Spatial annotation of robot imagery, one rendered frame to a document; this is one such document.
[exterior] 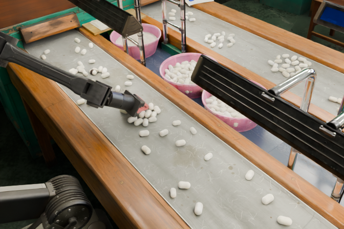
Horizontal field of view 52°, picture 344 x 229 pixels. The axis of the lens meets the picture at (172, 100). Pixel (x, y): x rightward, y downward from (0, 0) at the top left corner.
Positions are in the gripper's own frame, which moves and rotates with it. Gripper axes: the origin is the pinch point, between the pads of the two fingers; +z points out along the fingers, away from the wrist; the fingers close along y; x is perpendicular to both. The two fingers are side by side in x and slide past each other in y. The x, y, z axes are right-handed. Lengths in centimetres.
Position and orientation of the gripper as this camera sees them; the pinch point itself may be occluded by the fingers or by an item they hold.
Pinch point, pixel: (146, 107)
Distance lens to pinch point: 135.4
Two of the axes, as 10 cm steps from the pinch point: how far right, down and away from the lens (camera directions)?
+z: 6.4, 1.8, 7.5
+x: -4.6, 8.7, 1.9
